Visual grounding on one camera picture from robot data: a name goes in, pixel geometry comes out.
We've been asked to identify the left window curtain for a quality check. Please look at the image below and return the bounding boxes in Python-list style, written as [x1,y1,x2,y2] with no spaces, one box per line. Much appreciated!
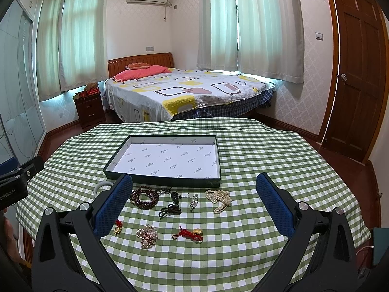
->
[36,0,108,101]

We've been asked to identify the silver crystal brooch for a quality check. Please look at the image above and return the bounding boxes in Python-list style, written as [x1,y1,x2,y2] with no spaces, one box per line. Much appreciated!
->
[189,194,198,212]

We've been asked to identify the right window curtain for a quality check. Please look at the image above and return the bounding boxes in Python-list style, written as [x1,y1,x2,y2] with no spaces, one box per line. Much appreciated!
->
[197,0,305,84]

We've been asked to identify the red cord gold charm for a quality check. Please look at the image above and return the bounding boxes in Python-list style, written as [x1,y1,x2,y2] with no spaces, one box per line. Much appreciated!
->
[171,226,204,244]

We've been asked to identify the person left hand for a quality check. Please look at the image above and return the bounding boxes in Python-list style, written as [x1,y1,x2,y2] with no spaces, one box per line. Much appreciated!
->
[4,217,23,263]

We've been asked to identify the dark green tray box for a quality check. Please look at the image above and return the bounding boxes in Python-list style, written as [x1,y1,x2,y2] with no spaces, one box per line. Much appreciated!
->
[103,135,221,189]

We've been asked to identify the dark red bead bracelet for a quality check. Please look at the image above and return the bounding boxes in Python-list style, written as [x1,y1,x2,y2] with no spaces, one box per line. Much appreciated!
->
[129,187,162,210]

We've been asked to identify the glass wardrobe door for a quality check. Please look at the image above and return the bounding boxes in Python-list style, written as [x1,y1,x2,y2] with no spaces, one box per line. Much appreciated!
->
[1,0,45,164]

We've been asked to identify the dark wooden nightstand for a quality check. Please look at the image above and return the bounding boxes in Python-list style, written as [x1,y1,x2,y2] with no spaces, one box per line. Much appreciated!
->
[73,88,106,129]

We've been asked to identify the window curtain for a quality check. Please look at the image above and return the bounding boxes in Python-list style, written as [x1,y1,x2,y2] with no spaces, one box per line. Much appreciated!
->
[197,0,305,84]
[36,0,108,101]

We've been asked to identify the wall light switch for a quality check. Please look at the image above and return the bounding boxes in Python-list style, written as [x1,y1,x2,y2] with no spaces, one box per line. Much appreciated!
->
[315,32,323,40]

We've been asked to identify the white pearl necklace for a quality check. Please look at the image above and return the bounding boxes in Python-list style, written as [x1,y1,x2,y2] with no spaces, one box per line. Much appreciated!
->
[204,188,233,215]

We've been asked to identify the bed with patterned sheet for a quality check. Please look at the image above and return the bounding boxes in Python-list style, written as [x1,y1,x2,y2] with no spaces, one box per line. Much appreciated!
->
[104,68,275,123]

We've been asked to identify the pink pillow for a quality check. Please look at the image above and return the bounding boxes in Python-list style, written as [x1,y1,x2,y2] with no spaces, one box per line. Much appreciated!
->
[113,65,171,82]

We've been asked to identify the green white checkered tablecloth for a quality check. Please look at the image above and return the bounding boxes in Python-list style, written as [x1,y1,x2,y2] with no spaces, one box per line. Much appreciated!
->
[16,118,370,291]

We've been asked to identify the wooden headboard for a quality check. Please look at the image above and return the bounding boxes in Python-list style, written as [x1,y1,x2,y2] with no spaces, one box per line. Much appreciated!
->
[107,52,175,78]

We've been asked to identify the white jade bangle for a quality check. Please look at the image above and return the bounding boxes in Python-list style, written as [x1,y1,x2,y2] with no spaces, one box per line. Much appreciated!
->
[93,181,113,198]

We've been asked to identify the brown wooden door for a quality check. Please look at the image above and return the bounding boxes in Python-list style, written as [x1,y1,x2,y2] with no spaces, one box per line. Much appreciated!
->
[318,0,388,163]

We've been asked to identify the red patterned small pillow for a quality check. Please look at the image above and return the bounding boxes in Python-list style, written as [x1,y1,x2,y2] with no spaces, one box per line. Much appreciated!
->
[125,62,151,70]

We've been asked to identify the small gold red charm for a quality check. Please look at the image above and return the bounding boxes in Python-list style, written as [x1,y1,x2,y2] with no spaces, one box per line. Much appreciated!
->
[114,219,123,235]

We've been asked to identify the black cord pendant necklace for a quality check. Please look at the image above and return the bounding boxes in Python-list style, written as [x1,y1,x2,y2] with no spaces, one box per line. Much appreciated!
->
[158,190,189,220]

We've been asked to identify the items on nightstand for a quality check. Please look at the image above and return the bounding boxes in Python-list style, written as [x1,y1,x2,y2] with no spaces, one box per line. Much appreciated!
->
[73,82,99,100]

